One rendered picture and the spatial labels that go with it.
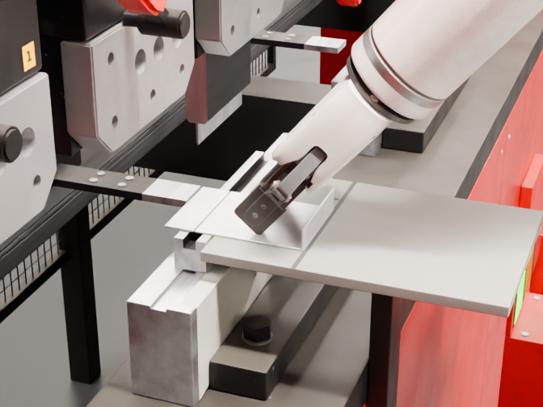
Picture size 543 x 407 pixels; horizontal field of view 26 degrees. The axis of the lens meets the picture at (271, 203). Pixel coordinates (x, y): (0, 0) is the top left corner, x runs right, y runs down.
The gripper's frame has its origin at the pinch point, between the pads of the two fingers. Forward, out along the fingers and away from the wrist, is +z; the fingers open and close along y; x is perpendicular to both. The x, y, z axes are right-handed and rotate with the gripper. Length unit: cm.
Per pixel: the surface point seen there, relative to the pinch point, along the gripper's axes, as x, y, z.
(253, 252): 2.0, 6.2, 1.4
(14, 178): -12.4, 38.2, -13.4
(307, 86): -5, -64, 22
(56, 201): -15.2, -10.1, 25.8
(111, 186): -11.2, -0.5, 11.9
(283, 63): -17, -307, 148
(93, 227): -16, -108, 105
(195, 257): -1.1, 6.0, 6.2
